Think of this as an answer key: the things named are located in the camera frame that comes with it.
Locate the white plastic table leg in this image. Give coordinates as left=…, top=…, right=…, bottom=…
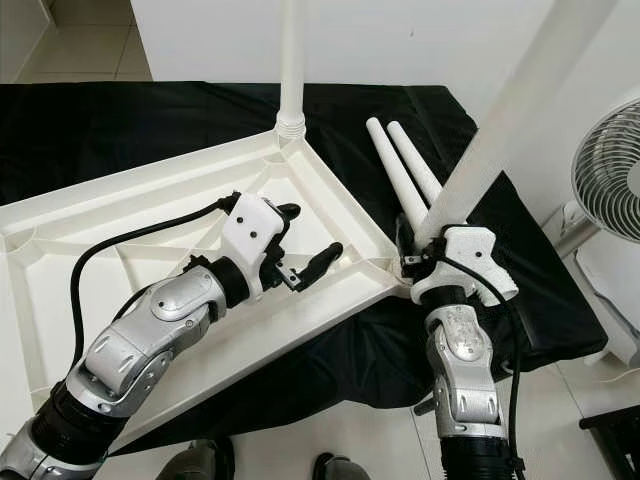
left=415, top=0, right=621, bottom=249
left=366, top=117, right=431, bottom=231
left=275, top=0, right=309, bottom=141
left=386, top=121, right=446, bottom=206

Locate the white plastic table top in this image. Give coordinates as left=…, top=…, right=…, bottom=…
left=0, top=130, right=421, bottom=461

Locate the black tablecloth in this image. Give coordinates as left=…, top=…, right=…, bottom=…
left=0, top=82, right=611, bottom=456

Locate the grey right robot foot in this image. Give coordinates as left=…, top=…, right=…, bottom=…
left=312, top=453, right=373, bottom=480

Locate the grey robot foot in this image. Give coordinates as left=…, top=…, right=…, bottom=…
left=312, top=453, right=373, bottom=480
left=170, top=440, right=236, bottom=480

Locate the grey left robot foot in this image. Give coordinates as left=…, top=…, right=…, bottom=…
left=170, top=440, right=236, bottom=480

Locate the white floor fan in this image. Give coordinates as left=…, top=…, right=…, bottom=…
left=545, top=97, right=640, bottom=366

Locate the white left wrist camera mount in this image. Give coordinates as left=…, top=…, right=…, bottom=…
left=222, top=192, right=289, bottom=301

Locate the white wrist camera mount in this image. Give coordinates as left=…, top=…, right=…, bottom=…
left=222, top=192, right=289, bottom=301
left=410, top=225, right=521, bottom=306

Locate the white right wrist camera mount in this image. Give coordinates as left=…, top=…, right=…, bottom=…
left=410, top=225, right=521, bottom=306

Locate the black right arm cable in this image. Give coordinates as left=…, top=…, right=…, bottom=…
left=435, top=255, right=526, bottom=471

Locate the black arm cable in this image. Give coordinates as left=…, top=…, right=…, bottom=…
left=68, top=192, right=241, bottom=371
left=435, top=255, right=526, bottom=471

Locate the dark metal table frame bar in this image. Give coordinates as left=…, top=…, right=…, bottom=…
left=413, top=395, right=443, bottom=416

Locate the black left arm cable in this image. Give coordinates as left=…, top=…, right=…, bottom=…
left=68, top=192, right=241, bottom=371

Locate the black metal furniture frame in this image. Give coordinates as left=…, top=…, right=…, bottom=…
left=580, top=405, right=640, bottom=480

